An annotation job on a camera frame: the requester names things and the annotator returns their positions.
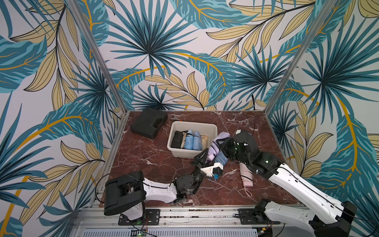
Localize lavender umbrella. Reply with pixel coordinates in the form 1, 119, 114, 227
207, 132, 231, 161

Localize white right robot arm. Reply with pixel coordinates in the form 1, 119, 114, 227
216, 130, 357, 237

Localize white plastic storage box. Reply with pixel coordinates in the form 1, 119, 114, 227
167, 121, 218, 159

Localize aluminium corner post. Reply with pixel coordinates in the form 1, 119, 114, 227
67, 0, 127, 115
264, 0, 337, 116

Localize beige umbrella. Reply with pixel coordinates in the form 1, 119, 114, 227
200, 135, 208, 150

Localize pink umbrella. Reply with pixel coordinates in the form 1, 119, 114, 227
239, 163, 254, 198

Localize orange handled pliers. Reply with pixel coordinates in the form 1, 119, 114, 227
169, 115, 182, 121

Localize black umbrella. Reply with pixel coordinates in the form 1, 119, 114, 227
170, 131, 186, 149

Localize light blue umbrella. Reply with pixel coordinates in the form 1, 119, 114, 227
212, 152, 229, 180
193, 131, 203, 151

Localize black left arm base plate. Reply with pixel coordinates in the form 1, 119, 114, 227
118, 209, 160, 226

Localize right aluminium corner post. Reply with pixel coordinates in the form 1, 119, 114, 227
264, 0, 337, 116

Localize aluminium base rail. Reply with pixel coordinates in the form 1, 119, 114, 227
69, 205, 313, 237

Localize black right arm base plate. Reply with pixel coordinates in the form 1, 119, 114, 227
234, 207, 281, 226

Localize left aluminium corner post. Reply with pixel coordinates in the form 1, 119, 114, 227
67, 0, 127, 115

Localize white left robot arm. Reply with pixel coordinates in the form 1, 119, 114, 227
104, 149, 208, 220

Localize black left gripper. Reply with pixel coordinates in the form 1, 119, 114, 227
190, 148, 216, 195

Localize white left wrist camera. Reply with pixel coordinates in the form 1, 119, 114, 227
200, 163, 224, 180

